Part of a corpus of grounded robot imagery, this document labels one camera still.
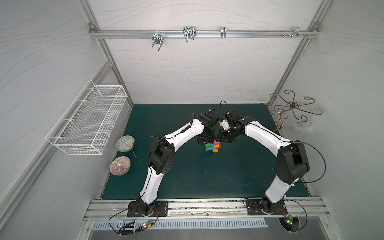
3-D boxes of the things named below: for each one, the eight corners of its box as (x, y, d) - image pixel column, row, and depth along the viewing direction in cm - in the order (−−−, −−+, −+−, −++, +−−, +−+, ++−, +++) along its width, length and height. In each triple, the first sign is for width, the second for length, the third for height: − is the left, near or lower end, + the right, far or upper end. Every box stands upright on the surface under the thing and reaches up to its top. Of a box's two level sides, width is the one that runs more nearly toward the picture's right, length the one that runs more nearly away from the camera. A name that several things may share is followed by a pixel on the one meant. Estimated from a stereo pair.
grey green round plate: (116, 152, 95) (113, 149, 92) (121, 139, 102) (118, 135, 98) (132, 152, 95) (129, 149, 92) (136, 139, 102) (134, 135, 98)
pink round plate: (109, 175, 85) (106, 173, 82) (116, 159, 91) (113, 156, 88) (129, 176, 85) (126, 173, 82) (133, 159, 91) (131, 156, 88)
